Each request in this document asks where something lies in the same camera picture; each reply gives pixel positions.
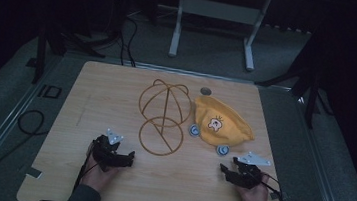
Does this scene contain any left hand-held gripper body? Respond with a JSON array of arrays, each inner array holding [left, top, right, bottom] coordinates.
[[89, 126, 126, 174]]

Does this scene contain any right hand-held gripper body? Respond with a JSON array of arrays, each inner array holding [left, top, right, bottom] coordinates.
[[233, 149, 272, 192]]

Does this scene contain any yellow hat with bear print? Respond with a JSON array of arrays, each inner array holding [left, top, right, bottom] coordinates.
[[186, 93, 260, 160]]

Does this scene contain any golden wire hat stand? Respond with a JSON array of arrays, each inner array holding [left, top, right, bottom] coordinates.
[[133, 76, 194, 160]]

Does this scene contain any person's right hand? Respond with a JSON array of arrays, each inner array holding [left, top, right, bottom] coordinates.
[[234, 171, 272, 201]]

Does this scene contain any person's left hand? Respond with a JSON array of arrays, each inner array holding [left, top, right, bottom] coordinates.
[[80, 141, 123, 196]]

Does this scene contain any grey tape piece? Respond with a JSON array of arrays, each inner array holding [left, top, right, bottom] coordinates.
[[269, 190, 290, 201]]

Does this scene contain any grey round table grommet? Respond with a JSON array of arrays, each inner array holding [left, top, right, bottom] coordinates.
[[199, 86, 213, 98]]

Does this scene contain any black tape floor marker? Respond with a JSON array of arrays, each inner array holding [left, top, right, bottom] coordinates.
[[37, 83, 63, 100]]

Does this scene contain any black tripod stand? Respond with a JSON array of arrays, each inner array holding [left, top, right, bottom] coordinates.
[[250, 20, 343, 132], [31, 0, 126, 94]]

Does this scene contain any left hand-held gripper cable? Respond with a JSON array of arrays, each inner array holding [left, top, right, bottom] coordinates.
[[73, 140, 97, 192]]

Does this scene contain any black looped floor cable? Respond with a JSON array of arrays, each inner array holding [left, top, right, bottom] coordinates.
[[0, 105, 47, 201]]

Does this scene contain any white metal table frame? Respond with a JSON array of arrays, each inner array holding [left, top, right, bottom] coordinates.
[[166, 0, 273, 73]]

